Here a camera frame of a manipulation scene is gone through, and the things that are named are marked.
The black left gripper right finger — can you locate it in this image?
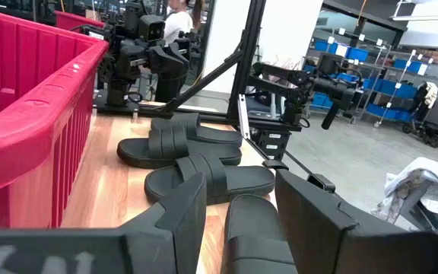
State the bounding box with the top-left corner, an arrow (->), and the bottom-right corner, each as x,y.
275,169 -> 438,274

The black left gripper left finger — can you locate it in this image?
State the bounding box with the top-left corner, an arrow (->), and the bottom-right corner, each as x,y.
122,172 -> 208,274

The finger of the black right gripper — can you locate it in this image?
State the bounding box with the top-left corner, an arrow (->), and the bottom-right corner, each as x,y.
148,44 -> 169,75
165,41 -> 191,77

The black rubber slide sandal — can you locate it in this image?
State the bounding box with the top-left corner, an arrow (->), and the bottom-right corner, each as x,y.
149,113 -> 243,148
224,194 -> 300,274
116,124 -> 243,170
144,153 -> 276,206

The red background bin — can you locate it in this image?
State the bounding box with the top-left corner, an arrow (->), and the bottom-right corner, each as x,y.
54,10 -> 106,32

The red plastic bin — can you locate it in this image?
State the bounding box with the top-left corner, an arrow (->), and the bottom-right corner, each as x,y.
0,7 -> 110,230

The black control box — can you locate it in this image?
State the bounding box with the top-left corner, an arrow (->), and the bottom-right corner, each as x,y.
249,127 -> 292,161

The white crumpled cloth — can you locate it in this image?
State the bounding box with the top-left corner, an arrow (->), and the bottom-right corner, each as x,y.
370,156 -> 438,225

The metal shelving rack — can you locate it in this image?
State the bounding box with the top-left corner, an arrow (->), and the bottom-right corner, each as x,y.
302,26 -> 438,129

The black wheeled cart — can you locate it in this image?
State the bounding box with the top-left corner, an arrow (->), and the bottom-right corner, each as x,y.
401,80 -> 438,149

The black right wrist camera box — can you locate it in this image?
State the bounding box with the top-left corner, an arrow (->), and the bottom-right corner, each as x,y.
138,14 -> 166,42

